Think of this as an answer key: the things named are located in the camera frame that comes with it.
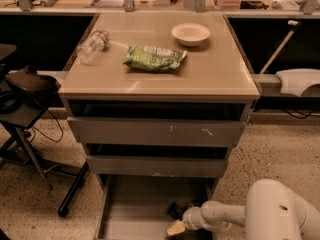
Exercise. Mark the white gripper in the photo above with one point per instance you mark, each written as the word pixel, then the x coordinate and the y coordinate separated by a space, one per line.
pixel 190 218

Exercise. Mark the black rxbar chocolate bar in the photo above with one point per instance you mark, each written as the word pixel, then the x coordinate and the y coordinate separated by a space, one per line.
pixel 176 211

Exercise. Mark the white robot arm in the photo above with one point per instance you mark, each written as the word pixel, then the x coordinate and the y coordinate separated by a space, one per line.
pixel 272 212

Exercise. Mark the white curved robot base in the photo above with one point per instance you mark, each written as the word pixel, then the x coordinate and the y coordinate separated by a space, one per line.
pixel 297 81

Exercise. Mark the grey open bottom drawer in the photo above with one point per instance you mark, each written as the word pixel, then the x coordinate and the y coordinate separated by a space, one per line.
pixel 138 207

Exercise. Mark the grey middle drawer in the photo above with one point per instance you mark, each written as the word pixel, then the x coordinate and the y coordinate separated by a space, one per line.
pixel 157 167

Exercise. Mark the grey top drawer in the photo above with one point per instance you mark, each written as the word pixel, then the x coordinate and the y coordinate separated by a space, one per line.
pixel 158 132

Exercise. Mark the grey drawer cabinet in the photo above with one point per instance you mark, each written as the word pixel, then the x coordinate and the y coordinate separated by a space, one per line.
pixel 212 83

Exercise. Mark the green chip bag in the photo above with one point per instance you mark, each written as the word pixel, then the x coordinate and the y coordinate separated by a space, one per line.
pixel 153 58

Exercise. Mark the dark stool with stand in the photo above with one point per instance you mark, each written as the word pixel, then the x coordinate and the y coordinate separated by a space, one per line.
pixel 17 117

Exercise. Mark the white paper bowl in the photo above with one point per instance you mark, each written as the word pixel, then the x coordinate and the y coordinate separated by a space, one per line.
pixel 190 34

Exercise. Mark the clear plastic water bottle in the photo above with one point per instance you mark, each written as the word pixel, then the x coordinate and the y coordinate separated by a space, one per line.
pixel 93 46

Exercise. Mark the white stick with handle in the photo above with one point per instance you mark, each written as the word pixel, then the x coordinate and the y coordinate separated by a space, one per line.
pixel 294 26

